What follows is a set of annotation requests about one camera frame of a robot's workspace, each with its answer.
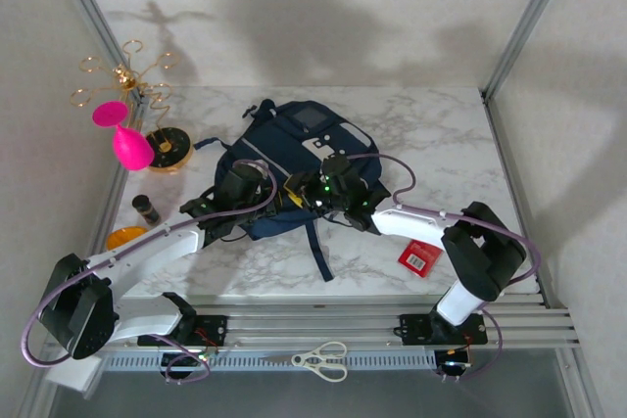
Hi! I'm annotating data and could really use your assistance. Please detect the black control board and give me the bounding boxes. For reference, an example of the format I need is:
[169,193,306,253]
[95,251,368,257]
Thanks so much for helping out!
[434,348,474,376]

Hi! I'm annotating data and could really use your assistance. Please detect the gold wire glass stand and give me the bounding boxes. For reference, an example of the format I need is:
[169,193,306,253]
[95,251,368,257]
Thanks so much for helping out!
[70,39,196,174]

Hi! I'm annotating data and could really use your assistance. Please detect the white handled scissors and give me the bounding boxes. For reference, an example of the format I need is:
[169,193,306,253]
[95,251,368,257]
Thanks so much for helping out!
[262,341,350,383]

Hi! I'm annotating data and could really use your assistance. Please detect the small black cylinder bottle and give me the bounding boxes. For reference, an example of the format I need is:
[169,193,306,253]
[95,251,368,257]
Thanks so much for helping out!
[130,194,163,226]

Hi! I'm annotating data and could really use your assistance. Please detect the aluminium rail frame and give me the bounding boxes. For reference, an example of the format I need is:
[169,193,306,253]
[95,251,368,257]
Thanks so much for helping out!
[46,293,582,353]

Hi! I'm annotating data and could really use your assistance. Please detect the grey slotted cable duct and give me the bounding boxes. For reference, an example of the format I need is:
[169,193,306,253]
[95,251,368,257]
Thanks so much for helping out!
[105,350,438,373]

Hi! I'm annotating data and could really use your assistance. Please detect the pink plastic goblet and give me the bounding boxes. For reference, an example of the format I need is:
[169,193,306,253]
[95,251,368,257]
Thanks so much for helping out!
[91,100,158,173]

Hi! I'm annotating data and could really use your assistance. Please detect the navy blue backpack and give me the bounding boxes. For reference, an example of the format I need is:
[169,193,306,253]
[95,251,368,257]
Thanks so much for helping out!
[193,98,394,284]

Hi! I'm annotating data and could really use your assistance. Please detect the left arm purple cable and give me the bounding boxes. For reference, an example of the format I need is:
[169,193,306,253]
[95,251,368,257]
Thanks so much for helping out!
[20,158,279,384]

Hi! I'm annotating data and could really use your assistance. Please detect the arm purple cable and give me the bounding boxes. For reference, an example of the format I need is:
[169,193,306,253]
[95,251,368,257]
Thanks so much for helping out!
[347,152,543,383]
[20,158,279,384]

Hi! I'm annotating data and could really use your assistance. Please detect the orange round lid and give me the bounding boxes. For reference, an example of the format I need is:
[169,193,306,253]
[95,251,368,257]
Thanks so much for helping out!
[106,225,150,251]

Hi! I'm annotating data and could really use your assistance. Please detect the red retail package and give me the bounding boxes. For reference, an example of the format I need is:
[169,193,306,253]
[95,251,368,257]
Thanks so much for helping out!
[399,240,445,280]

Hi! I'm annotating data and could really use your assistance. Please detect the white paper pad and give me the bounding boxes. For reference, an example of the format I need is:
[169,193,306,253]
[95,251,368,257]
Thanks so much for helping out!
[42,358,105,400]

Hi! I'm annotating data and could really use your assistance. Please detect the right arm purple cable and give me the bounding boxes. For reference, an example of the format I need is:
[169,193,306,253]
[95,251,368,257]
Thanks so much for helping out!
[347,152,543,383]

